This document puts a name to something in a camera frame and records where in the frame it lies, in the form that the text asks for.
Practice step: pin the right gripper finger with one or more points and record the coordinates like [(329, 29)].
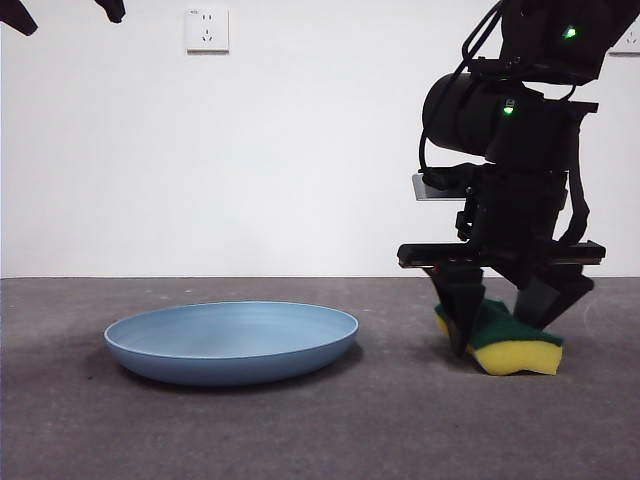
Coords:
[(547, 307), (460, 305)]

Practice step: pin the blue round plate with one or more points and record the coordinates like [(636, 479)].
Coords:
[(230, 345)]

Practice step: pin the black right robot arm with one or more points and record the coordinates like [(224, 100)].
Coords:
[(530, 130)]

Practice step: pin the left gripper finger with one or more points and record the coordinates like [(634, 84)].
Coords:
[(17, 15), (112, 10)]

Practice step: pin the yellow sponge with green pad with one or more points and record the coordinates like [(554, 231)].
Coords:
[(520, 357)]

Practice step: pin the pale grey right wrist camera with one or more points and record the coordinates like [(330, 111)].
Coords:
[(435, 192)]

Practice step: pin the white wall socket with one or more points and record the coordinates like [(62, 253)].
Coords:
[(207, 30), (627, 45)]

